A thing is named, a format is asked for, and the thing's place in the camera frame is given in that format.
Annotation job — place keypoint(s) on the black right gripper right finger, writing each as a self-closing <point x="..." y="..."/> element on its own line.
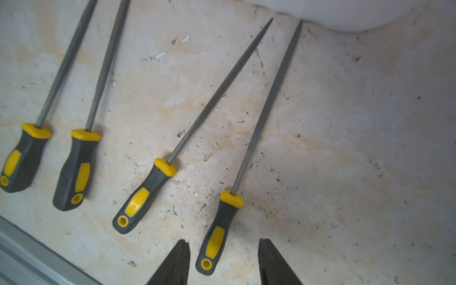
<point x="274" y="270"/>

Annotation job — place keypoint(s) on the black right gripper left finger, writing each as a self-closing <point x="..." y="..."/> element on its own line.
<point x="175" y="268"/>

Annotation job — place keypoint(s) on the yellow black file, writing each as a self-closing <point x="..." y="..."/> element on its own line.
<point x="137" y="205"/>
<point x="76" y="171"/>
<point x="23" y="162"/>
<point x="230" y="201"/>

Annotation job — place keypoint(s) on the white plastic storage box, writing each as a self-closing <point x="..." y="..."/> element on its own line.
<point x="342" y="15"/>

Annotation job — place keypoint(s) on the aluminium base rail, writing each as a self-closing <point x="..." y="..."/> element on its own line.
<point x="26" y="261"/>

